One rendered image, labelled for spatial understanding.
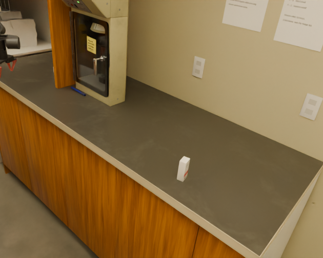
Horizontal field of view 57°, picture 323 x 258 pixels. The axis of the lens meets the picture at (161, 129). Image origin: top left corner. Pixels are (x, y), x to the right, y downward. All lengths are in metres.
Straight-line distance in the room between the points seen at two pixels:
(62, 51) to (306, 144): 1.40
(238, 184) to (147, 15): 1.18
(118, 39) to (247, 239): 1.09
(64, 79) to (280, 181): 1.32
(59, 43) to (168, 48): 0.63
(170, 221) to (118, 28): 0.95
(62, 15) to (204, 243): 1.36
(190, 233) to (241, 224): 0.21
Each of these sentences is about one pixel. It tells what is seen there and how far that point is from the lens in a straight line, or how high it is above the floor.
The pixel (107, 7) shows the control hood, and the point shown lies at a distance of 1.50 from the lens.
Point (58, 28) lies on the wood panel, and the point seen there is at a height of 1.29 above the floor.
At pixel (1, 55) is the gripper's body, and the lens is 1.83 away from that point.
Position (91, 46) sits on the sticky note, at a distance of 1.66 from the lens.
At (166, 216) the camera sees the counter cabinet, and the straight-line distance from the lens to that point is 1.24.
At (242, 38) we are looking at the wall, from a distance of 1.58.
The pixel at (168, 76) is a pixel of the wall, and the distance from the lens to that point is 1.89.
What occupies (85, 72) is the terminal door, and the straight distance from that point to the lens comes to 1.76.
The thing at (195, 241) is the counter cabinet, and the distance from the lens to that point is 1.21.
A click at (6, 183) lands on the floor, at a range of 2.71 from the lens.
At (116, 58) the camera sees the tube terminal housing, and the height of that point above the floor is 1.21.
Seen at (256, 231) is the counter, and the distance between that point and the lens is 1.08.
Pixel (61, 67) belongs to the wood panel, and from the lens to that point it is 1.87.
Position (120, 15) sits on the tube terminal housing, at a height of 1.42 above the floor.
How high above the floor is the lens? 1.70
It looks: 31 degrees down
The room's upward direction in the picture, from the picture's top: 6 degrees clockwise
